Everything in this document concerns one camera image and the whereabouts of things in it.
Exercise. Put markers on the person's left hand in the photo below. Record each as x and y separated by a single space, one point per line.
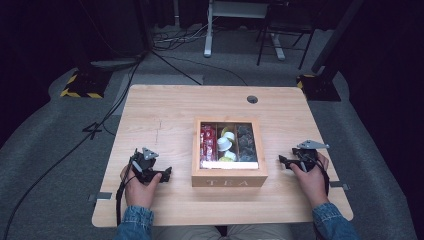
138 193

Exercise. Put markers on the pile of dark tea bags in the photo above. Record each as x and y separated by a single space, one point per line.
246 143

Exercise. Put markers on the black chair frame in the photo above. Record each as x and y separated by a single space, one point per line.
286 30

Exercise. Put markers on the stack of red sachets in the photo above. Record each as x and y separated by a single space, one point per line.
207 143

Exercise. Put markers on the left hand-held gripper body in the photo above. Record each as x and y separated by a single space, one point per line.
144 164

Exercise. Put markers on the white desk leg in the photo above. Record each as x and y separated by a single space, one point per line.
208 36

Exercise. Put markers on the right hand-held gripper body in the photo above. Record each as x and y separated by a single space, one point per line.
308 156

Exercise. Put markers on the person's right hand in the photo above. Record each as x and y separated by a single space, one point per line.
313 186

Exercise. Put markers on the yellow-green capsule cup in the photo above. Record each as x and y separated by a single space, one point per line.
222 159
224 130

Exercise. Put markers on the white capsule cup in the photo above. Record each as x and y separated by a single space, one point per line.
229 136
224 144
231 155

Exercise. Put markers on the wooden tea box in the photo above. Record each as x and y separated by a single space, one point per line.
230 181

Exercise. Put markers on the wooden box lid with window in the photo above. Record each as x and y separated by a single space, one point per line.
197 146

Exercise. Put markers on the grey table edge bracket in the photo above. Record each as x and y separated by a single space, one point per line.
340 185
100 196

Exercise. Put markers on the black stand base striped edge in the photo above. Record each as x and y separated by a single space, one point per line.
316 87
85 85

